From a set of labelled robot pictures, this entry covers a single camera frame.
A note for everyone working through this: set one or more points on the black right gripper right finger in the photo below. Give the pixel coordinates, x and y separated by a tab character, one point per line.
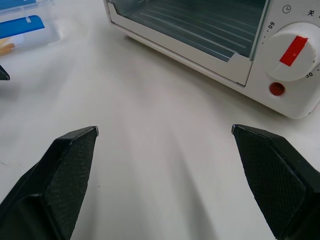
275	175

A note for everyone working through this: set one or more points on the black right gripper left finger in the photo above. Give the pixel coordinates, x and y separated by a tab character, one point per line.
62	180

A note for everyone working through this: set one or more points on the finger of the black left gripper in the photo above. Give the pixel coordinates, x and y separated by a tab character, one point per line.
3	74

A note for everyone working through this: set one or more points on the white toaster oven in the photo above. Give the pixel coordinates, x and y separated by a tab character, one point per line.
275	100

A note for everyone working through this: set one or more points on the red indicator light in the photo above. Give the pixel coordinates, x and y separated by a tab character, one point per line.
276	89

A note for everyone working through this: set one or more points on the glass oven door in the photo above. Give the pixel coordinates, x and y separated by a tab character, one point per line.
190	32

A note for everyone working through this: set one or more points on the clear plastic box blue lid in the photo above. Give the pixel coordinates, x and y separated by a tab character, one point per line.
25	27

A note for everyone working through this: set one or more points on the white timer knob red tape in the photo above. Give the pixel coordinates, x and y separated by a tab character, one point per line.
291	51

